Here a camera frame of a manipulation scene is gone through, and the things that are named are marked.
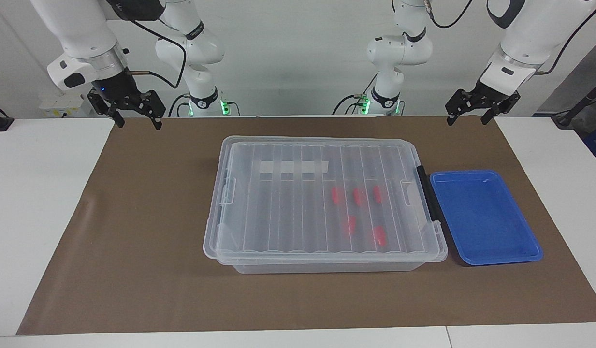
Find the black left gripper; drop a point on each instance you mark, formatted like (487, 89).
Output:
(488, 94)

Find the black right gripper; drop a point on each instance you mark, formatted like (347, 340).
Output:
(115, 87)

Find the red plastic block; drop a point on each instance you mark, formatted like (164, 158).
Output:
(379, 237)
(377, 193)
(348, 224)
(359, 196)
(337, 195)

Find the clear ribbed plastic lid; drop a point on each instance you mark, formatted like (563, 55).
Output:
(288, 212)

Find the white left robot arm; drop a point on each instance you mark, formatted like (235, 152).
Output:
(534, 29)

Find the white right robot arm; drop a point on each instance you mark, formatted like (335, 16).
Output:
(80, 29)

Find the black box latch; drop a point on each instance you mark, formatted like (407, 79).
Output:
(426, 193)

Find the blue plastic tray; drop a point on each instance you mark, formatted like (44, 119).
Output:
(481, 217)

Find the clear plastic storage box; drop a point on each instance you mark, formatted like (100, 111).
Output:
(327, 268)

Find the white power strip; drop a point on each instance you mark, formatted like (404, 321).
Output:
(61, 106)

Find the black stand with pole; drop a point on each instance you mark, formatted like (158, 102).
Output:
(575, 111)

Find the brown table mat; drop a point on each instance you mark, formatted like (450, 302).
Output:
(133, 241)

